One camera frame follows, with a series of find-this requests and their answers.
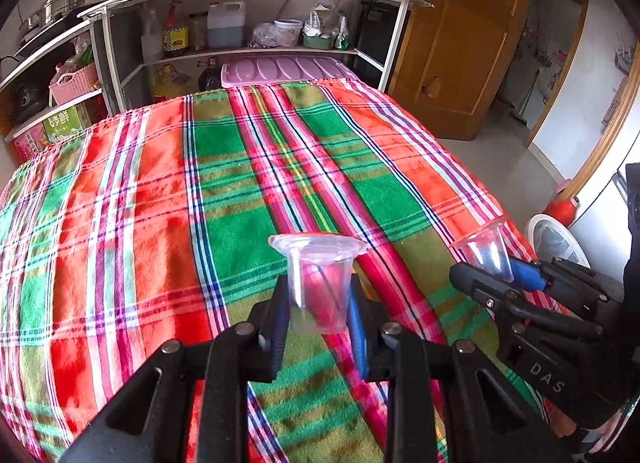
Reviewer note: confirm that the yellow cooking oil bottle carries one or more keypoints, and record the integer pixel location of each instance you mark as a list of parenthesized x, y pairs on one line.
[(172, 85)]

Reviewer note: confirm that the red plastic container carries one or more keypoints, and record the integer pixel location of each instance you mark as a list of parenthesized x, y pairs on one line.
[(562, 210)]

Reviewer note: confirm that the white trash bin with liner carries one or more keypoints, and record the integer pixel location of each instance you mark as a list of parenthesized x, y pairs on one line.
[(555, 240)]

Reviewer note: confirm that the clear plastic cup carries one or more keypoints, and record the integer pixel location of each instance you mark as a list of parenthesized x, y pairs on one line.
[(320, 288), (485, 248)]

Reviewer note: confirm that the white plastic tub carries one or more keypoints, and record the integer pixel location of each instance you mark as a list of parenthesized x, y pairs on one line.
[(288, 32)]

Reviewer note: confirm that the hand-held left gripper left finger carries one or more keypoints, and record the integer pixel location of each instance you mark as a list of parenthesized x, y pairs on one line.
[(275, 338)]

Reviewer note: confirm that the pink plastic basket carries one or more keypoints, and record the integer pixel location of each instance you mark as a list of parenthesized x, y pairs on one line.
[(74, 85)]

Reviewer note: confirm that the plaid tablecloth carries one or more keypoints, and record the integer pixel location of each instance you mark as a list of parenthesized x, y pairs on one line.
[(175, 218)]

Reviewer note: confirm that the crumpled clear plastic bag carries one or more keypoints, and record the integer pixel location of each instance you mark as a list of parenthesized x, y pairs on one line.
[(262, 37)]

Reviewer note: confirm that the wooden trim strip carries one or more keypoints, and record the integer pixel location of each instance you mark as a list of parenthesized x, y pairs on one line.
[(605, 143)]

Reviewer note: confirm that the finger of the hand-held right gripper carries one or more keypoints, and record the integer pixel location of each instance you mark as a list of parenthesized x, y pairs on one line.
[(530, 274), (480, 288)]

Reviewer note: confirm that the green bowl with bags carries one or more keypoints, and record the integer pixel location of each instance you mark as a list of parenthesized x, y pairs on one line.
[(322, 33)]

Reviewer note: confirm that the yellow label bottle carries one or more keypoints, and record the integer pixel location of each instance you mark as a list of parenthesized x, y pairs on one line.
[(176, 35)]

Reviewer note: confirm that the pink carton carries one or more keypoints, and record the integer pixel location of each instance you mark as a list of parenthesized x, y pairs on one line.
[(30, 143)]

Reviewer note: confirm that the dark glass bottle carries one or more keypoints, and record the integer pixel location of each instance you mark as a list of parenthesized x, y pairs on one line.
[(210, 77)]

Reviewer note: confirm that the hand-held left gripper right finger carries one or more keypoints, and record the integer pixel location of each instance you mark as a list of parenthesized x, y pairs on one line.
[(357, 343)]

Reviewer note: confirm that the wooden door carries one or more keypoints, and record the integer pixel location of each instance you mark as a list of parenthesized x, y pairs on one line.
[(460, 53)]

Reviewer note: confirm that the black induction cooker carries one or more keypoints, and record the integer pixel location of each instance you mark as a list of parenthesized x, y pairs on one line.
[(45, 38)]

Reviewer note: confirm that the green carton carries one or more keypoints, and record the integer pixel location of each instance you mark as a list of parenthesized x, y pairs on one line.
[(67, 123)]

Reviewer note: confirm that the clear plastic bottle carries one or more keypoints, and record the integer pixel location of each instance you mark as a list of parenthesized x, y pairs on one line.
[(152, 40)]

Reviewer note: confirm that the brown glass jar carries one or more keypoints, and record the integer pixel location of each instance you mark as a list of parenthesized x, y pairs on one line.
[(198, 33)]

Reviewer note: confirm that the silver refrigerator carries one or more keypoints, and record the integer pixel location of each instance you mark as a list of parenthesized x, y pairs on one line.
[(600, 223)]

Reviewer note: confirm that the plastic jug of dark liquid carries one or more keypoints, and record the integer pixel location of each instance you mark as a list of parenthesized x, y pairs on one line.
[(226, 28)]

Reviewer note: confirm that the steel steamer pot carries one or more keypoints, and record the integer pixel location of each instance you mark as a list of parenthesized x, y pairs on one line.
[(55, 8)]

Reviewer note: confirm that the narrow metal shelf rack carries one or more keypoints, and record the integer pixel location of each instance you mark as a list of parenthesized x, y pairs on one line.
[(50, 40)]

